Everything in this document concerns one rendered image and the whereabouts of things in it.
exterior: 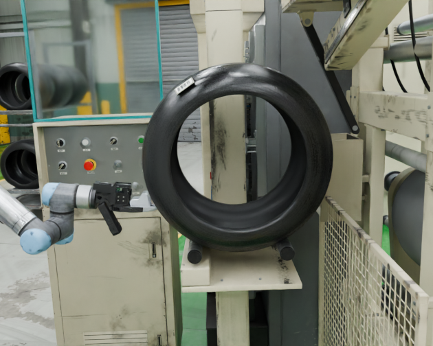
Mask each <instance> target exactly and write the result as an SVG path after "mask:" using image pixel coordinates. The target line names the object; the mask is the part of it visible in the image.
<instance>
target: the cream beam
mask: <svg viewBox="0 0 433 346"><path fill-rule="evenodd" d="M280 7H281V8H282V13H292V12H298V11H299V10H317V11H316V12H331V11H343V0H341V1H332V0H281V4H280Z"/></svg>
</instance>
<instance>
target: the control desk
mask: <svg viewBox="0 0 433 346"><path fill-rule="evenodd" d="M149 121H150V118H139V119H99V120H79V121H59V122H35V123H33V124H32V125H33V132H34V144H35V150H36V163H37V170H38V181H39V188H40V195H42V191H43V187H44V186H45V185H46V183H66V184H74V185H91V186H93V184H94V183H95V182H96V181H100V182H101V183H114V182H116V181H117V182H125V183H131V189H132V195H131V200H132V198H133V197H134V196H141V194H142V192H143V191H148V190H147V187H146V183H145V181H144V175H143V169H142V146H143V141H144V135H145V132H146V128H147V126H148V123H149ZM41 207H43V209H42V211H43V222H44V221H46V220H48V219H49V207H48V206H46V205H44V204H43V203H42V199H41ZM113 212H114V214H115V216H116V218H117V220H118V222H119V223H120V225H121V227H122V230H121V232H120V233H119V234H117V235H115V236H113V235H112V233H111V232H110V230H109V227H108V225H107V224H106V222H105V220H104V218H103V216H102V214H101V213H100V210H99V209H98V207H97V209H92V208H91V209H79V208H74V238H73V240H72V241H71V242H70V243H69V244H62V245H58V244H53V245H51V246H50V247H49V248H48V249H47V261H48V268H49V280H50V286H51V293H52V305H53V312H54V324H55V330H56V342H57V346H181V338H182V332H183V321H182V307H181V282H180V267H179V242H178V231H177V230H175V229H174V228H173V227H172V226H171V225H170V224H169V223H168V222H167V221H166V220H165V218H164V217H163V216H162V215H161V214H160V212H159V211H158V209H157V210H155V211H148V212H139V213H128V212H116V211H113Z"/></svg>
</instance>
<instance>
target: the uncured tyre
mask: <svg viewBox="0 0 433 346"><path fill-rule="evenodd" d="M190 78H192V79H193V80H194V83H193V84H191V85H190V86H189V87H187V88H186V89H184V90H183V91H182V92H181V93H179V94H176V92H175V89H176V88H177V87H178V86H180V85H181V84H183V83H184V82H185V81H186V80H188V79H190ZM227 95H252V96H256V97H260V98H262V99H264V100H265V101H267V102H269V103H270V104H271V105H272V106H273V107H274V108H275V109H276V110H277V111H278V112H279V113H280V115H281V116H282V118H283V119H284V121H285V123H286V125H287V127H288V130H289V135H290V139H291V156H290V160H289V165H288V167H287V170H286V172H285V174H284V176H283V177H282V178H281V180H280V182H279V183H278V184H277V185H276V186H275V188H273V189H272V190H271V191H270V192H269V193H267V194H265V195H264V196H262V197H261V198H259V199H256V200H253V201H251V202H248V203H242V204H225V203H219V202H217V201H214V200H211V199H209V198H207V197H205V196H204V195H202V194H200V193H199V192H198V191H197V190H196V189H195V188H194V187H193V186H192V185H191V184H190V183H189V182H188V180H187V179H186V177H185V176H184V173H183V172H182V170H181V167H180V164H179V159H178V154H177V142H178V137H179V132H180V130H181V127H182V125H183V123H184V121H185V120H186V119H187V118H188V116H189V115H190V114H191V113H193V112H194V111H195V110H196V109H198V108H199V107H200V106H202V105H204V104H205V103H207V102H209V101H211V100H214V99H217V98H219V97H224V96H227ZM142 169H143V171H144V178H145V181H146V187H147V190H148V192H149V195H150V197H151V199H152V201H153V203H154V204H155V206H156V208H157V209H158V211H159V212H160V214H161V215H162V216H163V217H164V218H165V220H166V221H167V222H168V223H169V224H170V225H171V226H172V227H173V228H174V229H175V230H177V231H178V232H179V233H180V234H182V235H183V236H185V237H186V238H188V239H189V240H192V241H193V242H196V243H197V244H200V245H202V246H205V247H208V248H210V249H215V250H219V251H227V252H247V251H255V250H259V249H263V248H267V247H269V246H272V245H275V244H277V243H279V242H281V241H283V240H285V239H287V238H288V237H289V236H291V235H293V234H294V233H295V232H296V231H298V230H299V229H300V228H301V227H303V226H304V225H305V224H306V223H307V222H308V221H309V219H310V218H311V217H312V216H313V214H314V213H315V212H316V210H317V209H318V207H319V206H320V204H321V202H322V200H323V198H324V196H325V194H326V191H327V189H328V186H329V183H330V180H331V173H332V169H333V143H332V138H331V133H330V130H329V126H328V124H327V122H326V119H325V117H324V115H323V113H322V111H321V109H320V107H319V106H318V104H317V103H316V101H315V100H314V99H313V98H312V97H311V95H310V94H309V93H308V92H307V91H306V90H305V89H304V88H303V87H302V86H301V85H299V84H298V83H297V82H296V81H295V80H293V79H291V78H290V77H289V76H286V75H285V74H283V73H281V72H279V71H276V70H275V69H272V68H269V67H266V66H262V65H257V64H252V63H246V62H231V63H225V64H220V65H215V66H211V67H208V68H205V69H202V70H200V71H198V72H196V73H194V74H192V75H190V76H188V77H187V78H185V79H184V80H182V81H181V82H180V83H178V84H177V85H176V86H174V87H173V88H172V89H171V90H170V91H169V92H168V93H167V94H166V95H165V97H164V98H163V99H162V100H161V102H160V103H159V104H158V106H157V108H156V109H155V111H154V113H153V114H152V116H151V119H150V121H149V123H148V126H147V128H146V132H145V135H144V141H143V146H142Z"/></svg>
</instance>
